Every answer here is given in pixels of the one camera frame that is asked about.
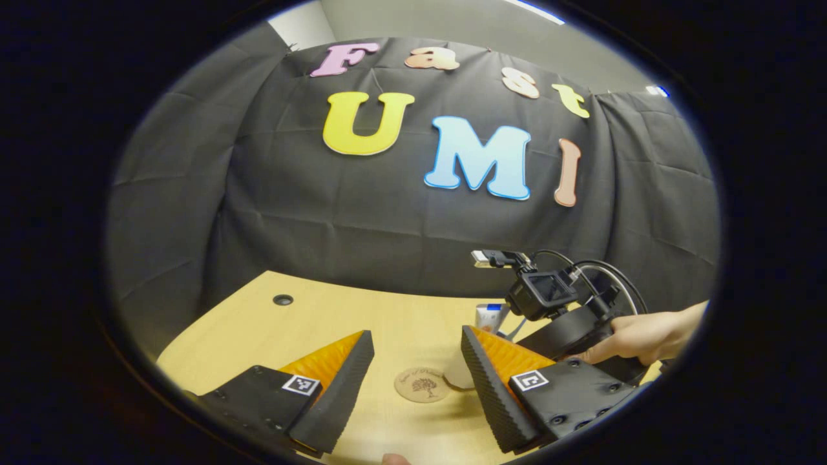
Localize white toothpaste tube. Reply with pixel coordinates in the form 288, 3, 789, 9
475, 304, 512, 335

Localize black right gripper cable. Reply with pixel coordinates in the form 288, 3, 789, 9
533, 249, 649, 317

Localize black backdrop cloth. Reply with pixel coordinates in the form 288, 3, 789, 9
107, 23, 722, 362

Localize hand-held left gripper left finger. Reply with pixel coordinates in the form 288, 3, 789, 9
193, 329, 376, 456

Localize white cup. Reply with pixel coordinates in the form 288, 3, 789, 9
443, 352, 479, 391

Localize wooden desktop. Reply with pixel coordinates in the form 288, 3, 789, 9
157, 270, 664, 465

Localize round wooden coaster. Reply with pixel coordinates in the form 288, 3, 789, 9
394, 367, 452, 404

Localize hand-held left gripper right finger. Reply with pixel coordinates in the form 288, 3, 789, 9
459, 325, 642, 455

